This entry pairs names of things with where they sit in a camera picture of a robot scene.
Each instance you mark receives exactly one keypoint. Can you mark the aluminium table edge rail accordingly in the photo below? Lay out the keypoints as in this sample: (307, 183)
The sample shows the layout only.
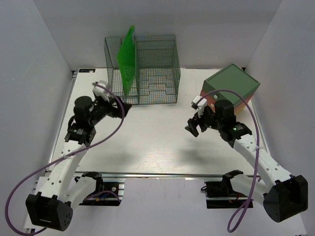
(135, 174)

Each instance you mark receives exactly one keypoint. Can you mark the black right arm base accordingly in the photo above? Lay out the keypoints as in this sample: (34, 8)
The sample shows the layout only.
(220, 195)

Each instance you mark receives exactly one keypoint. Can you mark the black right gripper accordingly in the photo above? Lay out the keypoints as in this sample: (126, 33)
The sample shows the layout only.
(193, 123)

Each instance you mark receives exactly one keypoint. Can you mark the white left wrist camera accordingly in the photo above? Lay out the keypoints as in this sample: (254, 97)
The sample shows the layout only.
(100, 92)

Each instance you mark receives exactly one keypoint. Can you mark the green plastic folder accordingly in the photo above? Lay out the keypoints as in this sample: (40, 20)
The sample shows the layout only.
(126, 60)

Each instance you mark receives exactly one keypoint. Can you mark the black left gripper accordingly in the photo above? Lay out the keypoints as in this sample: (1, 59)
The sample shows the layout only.
(114, 112)

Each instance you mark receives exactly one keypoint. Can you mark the green top drawer box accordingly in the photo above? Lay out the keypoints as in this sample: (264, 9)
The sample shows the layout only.
(230, 78)

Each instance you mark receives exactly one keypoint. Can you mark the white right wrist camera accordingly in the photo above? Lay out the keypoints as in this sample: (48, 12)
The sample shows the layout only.
(199, 103)

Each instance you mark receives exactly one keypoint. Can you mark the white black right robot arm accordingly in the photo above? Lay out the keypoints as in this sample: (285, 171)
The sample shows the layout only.
(282, 194)

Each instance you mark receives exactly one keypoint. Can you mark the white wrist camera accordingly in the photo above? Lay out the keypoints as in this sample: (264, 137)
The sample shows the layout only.
(199, 103)
(100, 92)

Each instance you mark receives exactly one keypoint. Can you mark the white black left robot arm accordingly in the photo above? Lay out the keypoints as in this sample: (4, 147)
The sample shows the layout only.
(53, 205)

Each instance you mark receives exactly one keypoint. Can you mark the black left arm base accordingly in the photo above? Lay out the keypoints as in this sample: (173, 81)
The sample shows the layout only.
(107, 192)

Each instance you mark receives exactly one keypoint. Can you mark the green wire mesh organizer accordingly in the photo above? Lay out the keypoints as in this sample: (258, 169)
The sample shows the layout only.
(157, 74)

